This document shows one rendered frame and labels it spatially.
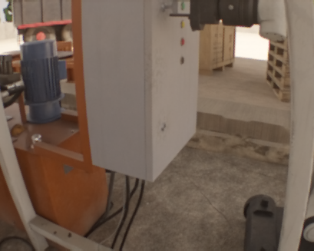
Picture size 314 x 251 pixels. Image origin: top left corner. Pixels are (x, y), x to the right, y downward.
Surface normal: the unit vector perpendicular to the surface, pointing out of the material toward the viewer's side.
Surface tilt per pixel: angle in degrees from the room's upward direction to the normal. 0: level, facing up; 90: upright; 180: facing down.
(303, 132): 93
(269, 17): 71
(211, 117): 90
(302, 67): 93
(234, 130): 91
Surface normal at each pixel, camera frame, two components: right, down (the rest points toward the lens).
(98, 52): -0.43, 0.34
